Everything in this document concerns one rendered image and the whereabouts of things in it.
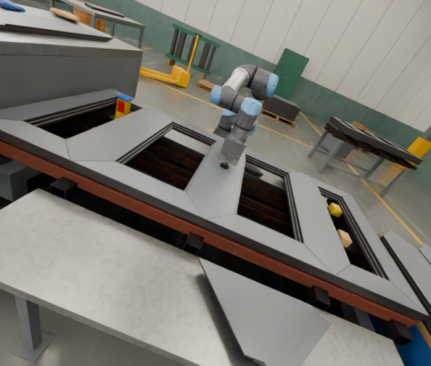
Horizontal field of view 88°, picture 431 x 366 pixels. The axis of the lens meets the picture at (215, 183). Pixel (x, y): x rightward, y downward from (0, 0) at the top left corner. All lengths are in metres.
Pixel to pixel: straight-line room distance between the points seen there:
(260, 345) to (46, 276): 0.50
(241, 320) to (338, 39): 11.28
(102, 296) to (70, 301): 0.06
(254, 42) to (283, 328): 10.63
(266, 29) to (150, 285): 10.70
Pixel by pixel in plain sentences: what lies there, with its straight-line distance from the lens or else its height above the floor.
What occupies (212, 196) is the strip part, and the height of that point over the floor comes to 0.85.
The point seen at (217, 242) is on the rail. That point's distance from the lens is 0.75.
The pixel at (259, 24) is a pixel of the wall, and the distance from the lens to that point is 10.95.
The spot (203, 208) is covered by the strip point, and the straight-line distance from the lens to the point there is 0.73.
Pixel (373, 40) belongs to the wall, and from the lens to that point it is 12.03.
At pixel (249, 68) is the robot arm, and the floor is 1.23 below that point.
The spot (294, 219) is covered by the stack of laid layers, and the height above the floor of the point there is 0.83.
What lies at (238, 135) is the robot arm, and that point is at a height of 1.03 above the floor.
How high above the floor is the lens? 1.30
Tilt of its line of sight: 31 degrees down
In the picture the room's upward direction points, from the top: 25 degrees clockwise
